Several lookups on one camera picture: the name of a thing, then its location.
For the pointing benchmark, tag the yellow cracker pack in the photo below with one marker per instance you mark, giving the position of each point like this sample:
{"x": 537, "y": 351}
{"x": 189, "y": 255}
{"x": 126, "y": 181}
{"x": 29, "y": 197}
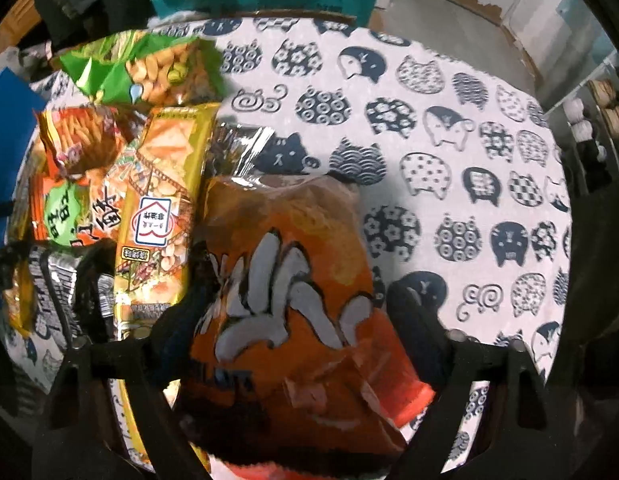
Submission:
{"x": 151, "y": 261}
{"x": 19, "y": 297}

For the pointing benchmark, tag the large orange snack bag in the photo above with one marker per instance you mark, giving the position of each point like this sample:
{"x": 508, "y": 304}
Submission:
{"x": 295, "y": 365}

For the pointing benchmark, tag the orange stick snack bag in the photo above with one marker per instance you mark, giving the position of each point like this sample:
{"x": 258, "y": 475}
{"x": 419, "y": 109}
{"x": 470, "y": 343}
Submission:
{"x": 81, "y": 138}

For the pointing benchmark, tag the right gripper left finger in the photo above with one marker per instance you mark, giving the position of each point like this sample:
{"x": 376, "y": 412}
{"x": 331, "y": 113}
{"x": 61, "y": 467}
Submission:
{"x": 106, "y": 416}

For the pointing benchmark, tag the black snack bag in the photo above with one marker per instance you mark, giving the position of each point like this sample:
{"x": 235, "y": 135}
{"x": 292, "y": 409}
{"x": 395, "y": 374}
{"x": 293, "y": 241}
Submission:
{"x": 74, "y": 290}

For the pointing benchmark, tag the green pea snack bag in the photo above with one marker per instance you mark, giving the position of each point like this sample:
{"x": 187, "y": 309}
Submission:
{"x": 146, "y": 69}

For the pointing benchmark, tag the blue cardboard box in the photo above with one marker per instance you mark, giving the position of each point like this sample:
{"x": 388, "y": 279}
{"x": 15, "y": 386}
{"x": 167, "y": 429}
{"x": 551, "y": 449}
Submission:
{"x": 18, "y": 108}

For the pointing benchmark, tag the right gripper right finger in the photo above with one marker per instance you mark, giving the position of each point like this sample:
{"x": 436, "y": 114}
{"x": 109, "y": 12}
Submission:
{"x": 489, "y": 399}

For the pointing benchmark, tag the shoe rack with shoes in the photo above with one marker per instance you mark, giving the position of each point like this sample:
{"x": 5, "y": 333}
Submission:
{"x": 585, "y": 124}

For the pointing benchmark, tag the orange green rice cracker bag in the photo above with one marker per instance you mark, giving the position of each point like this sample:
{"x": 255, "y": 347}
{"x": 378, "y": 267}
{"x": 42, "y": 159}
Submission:
{"x": 77, "y": 212}

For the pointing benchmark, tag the cat pattern tablecloth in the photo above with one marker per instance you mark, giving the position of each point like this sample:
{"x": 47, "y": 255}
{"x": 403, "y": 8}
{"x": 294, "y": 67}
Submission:
{"x": 461, "y": 181}

